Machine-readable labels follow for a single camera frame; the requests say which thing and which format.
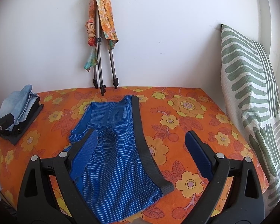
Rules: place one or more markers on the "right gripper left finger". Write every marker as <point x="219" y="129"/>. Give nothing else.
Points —
<point x="37" y="202"/>

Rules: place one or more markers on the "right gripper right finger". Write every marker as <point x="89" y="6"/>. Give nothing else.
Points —
<point x="244" y="203"/>

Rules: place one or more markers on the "blue striped shorts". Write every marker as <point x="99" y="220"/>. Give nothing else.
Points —
<point x="114" y="171"/>

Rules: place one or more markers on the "folded black garment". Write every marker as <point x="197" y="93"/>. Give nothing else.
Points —
<point x="18" y="130"/>

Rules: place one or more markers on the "folded light blue jeans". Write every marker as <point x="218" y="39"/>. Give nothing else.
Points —
<point x="19" y="104"/>

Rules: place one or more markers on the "orange floral bed sheet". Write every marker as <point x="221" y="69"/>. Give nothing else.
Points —
<point x="166" y="113"/>

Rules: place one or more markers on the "green striped white pillow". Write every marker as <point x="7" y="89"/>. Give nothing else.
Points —
<point x="252" y="102"/>

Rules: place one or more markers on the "grey metal tripod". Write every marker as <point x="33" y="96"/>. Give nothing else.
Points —
<point x="98" y="37"/>

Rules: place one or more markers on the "orange floral scarf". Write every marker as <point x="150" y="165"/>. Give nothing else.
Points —
<point x="104" y="8"/>

